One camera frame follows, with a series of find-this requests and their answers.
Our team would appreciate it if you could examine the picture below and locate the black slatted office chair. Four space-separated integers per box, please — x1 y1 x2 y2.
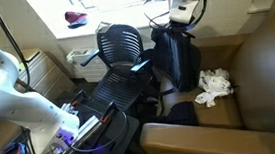
76 19 161 116

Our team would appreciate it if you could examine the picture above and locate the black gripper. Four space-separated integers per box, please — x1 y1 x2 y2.
167 18 193 36

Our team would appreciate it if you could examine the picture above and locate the maroon cap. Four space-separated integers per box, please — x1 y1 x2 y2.
64 9 90 30

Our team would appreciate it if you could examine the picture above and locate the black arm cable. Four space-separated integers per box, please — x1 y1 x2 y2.
0 0 33 96

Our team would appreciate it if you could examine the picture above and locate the white crumpled clothing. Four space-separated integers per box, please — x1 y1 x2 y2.
191 67 236 110

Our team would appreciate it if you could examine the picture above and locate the light grey clothing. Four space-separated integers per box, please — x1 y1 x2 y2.
94 20 113 35

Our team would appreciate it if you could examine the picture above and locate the brown leather armchair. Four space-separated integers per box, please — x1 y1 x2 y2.
129 14 275 154

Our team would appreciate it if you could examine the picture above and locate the orange handled black clamp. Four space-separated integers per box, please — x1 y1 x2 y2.
69 88 89 107
99 100 119 124

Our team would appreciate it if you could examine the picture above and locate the beige drawer cabinet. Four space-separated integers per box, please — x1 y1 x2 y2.
13 45 77 103

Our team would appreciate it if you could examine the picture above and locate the dark blue clothing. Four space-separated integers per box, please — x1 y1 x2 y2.
146 100 200 131

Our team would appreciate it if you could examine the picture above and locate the black garment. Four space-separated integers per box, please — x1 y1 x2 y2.
138 22 207 119

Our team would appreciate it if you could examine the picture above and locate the white window sill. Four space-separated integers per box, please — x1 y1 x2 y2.
50 0 171 40

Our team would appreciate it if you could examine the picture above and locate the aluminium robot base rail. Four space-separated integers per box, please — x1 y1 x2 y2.
36 98 122 154

